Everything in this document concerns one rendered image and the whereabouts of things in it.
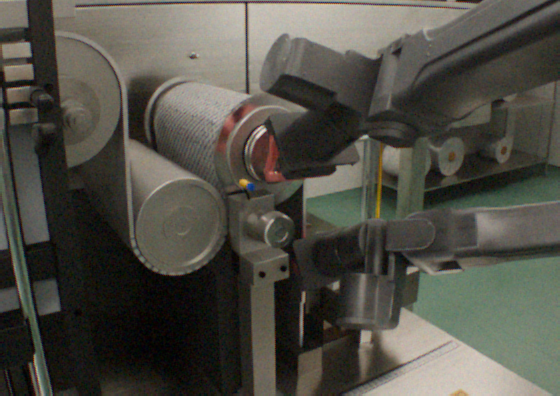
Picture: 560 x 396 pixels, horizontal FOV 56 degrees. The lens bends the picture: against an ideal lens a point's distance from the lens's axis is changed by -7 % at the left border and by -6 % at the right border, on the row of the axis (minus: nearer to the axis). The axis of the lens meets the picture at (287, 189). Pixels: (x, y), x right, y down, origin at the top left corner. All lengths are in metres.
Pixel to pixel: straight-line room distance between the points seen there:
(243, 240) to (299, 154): 0.15
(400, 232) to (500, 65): 0.32
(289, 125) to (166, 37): 0.44
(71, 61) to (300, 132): 0.25
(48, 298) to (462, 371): 0.62
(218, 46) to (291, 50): 0.55
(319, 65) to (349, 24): 0.70
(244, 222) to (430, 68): 0.36
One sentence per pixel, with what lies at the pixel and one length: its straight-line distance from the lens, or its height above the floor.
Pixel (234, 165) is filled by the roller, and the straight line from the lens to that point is 0.68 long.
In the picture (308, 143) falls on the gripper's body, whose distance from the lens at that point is 0.57.
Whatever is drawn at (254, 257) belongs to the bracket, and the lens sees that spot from 0.68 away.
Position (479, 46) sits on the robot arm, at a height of 1.41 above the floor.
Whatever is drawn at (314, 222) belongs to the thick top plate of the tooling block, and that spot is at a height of 1.03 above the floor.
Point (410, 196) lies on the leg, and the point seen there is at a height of 0.91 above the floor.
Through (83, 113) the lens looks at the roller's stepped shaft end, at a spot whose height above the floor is 1.34.
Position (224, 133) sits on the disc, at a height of 1.28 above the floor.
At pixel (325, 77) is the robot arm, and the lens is 0.48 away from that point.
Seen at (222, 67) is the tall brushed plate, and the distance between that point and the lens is 1.03.
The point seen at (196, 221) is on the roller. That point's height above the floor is 1.18.
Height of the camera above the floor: 1.42
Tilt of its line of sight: 18 degrees down
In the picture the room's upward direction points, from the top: straight up
